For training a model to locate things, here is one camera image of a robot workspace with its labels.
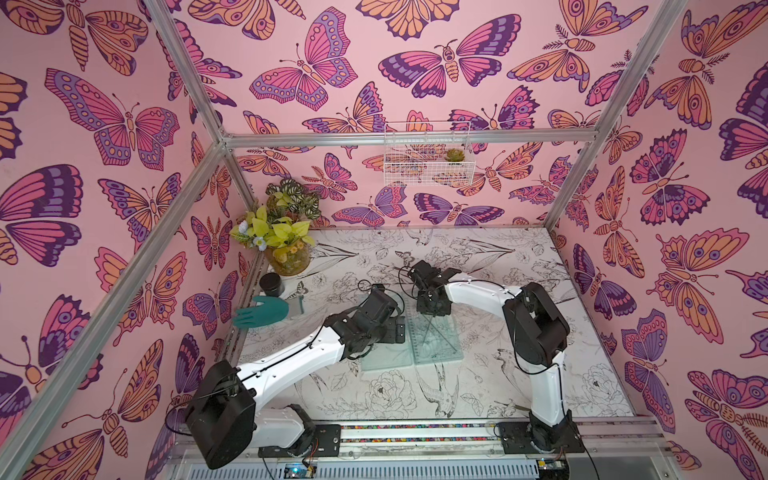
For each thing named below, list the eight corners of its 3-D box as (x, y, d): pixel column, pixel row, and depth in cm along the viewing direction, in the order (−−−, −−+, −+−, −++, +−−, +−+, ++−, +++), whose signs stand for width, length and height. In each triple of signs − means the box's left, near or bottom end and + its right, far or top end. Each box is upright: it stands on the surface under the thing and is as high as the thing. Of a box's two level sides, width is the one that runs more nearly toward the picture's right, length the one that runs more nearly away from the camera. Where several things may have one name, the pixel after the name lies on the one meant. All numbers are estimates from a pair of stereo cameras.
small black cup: (260, 296, 102) (256, 290, 99) (266, 279, 107) (262, 272, 104) (282, 296, 102) (278, 289, 99) (286, 279, 107) (283, 272, 103)
